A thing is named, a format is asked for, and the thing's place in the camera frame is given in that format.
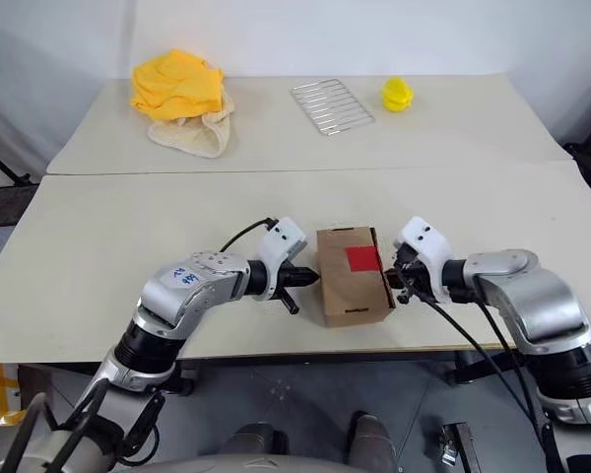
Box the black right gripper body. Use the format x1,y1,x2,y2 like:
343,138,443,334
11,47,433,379
394,245,437,300

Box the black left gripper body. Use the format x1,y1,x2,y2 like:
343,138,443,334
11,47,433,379
269,263,296,300

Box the brown cardboard box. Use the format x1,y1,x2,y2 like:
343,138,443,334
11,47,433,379
316,225,398,329

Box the red tape strip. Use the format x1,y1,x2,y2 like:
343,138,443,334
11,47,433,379
345,245,383,273

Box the black table leg base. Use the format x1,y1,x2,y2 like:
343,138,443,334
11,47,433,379
447,352,528,386
175,359,198,396

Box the cream towel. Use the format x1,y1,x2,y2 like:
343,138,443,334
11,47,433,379
147,93,236,159

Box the yellow plastic toy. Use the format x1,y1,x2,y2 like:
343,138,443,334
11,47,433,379
379,76,416,113

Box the yellow cloth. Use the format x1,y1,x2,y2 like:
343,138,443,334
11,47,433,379
130,47,227,122

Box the black tripod leg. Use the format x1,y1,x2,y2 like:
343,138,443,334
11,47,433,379
0,136,35,186

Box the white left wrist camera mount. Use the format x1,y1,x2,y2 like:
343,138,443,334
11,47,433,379
253,216,309,302

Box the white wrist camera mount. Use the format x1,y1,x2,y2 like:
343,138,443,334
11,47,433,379
253,216,309,302
392,215,452,302

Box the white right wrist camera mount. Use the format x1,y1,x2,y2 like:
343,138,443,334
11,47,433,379
392,215,452,302

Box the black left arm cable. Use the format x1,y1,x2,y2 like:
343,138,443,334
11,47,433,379
221,218,277,253

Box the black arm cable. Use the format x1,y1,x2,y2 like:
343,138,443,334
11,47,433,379
221,218,277,253
413,293,567,473

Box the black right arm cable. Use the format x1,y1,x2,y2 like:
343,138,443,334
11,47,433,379
413,293,567,473

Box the metal clamp bracket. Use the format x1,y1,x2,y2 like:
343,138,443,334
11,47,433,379
438,422,474,473

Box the metal wire rack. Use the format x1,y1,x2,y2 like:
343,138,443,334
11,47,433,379
289,78,377,137

